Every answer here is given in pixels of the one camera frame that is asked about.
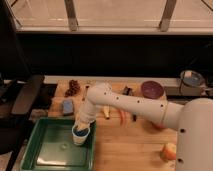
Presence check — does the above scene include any blue plastic cup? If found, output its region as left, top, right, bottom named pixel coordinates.
left=73, top=126, right=89, bottom=136

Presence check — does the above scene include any white plastic cup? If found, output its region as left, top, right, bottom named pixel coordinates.
left=72, top=125, right=90, bottom=145

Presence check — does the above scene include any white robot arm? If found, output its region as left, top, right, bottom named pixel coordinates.
left=76, top=83, right=213, bottom=171

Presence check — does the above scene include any green plastic tray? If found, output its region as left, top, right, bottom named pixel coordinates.
left=20, top=118, right=96, bottom=171

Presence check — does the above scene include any blue sponge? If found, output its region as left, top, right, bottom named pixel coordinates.
left=62, top=99, right=74, bottom=116

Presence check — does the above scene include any yellow banana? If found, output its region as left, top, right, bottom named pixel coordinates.
left=103, top=106, right=110, bottom=119

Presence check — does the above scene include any brown grape bunch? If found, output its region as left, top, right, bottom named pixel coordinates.
left=65, top=80, right=80, bottom=97

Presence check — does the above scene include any orange carrot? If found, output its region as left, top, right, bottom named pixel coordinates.
left=119, top=110, right=126, bottom=125

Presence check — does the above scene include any black chair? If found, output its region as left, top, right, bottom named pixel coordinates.
left=0, top=75, right=44, bottom=171

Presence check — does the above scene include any purple plate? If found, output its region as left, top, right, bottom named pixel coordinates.
left=141, top=81, right=164, bottom=99

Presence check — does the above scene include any red bowl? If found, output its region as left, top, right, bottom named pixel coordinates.
left=152, top=123, right=166, bottom=130

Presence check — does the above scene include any red apple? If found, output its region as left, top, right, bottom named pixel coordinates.
left=161, top=143, right=176, bottom=161

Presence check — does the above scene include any grey round dish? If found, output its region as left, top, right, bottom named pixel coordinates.
left=180, top=70, right=205, bottom=87

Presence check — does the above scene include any black handled knife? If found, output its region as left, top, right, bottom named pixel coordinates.
left=132, top=115, right=137, bottom=122

